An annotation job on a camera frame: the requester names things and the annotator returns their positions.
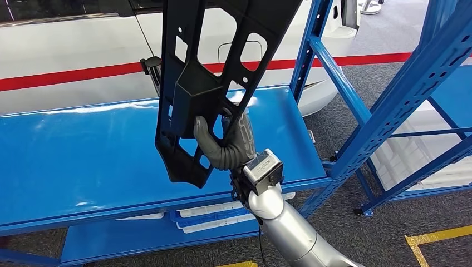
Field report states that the long black plastic part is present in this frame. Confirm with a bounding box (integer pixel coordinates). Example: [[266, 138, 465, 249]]
[[155, 0, 304, 189]]

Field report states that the blue steel shelf rack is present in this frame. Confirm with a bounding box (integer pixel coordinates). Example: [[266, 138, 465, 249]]
[[0, 0, 472, 267], [330, 0, 472, 218]]

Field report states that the white plastic bin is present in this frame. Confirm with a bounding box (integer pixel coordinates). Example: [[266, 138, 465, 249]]
[[391, 99, 472, 156], [176, 212, 260, 235], [176, 191, 297, 219], [376, 162, 472, 192], [114, 211, 165, 221], [372, 140, 472, 177]]

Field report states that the blue plastic bin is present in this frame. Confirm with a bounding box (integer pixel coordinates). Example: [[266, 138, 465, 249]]
[[169, 207, 255, 226]]

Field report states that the yellow floor tape square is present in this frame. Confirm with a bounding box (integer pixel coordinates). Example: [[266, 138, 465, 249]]
[[215, 260, 259, 267], [404, 225, 472, 267]]

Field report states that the red barrier belt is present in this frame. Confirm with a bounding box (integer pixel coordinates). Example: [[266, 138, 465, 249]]
[[0, 51, 413, 93]]

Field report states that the white car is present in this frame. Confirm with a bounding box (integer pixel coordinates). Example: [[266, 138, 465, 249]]
[[0, 0, 360, 118]]

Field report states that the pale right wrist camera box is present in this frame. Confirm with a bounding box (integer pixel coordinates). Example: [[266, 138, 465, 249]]
[[242, 148, 284, 196]]

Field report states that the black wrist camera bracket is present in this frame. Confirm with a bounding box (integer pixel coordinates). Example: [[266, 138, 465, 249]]
[[229, 172, 259, 211]]

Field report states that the black stanchion post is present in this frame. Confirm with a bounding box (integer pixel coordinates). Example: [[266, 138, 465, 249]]
[[139, 56, 163, 97]]

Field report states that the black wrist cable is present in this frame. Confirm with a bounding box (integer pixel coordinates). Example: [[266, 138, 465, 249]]
[[256, 217, 268, 267]]

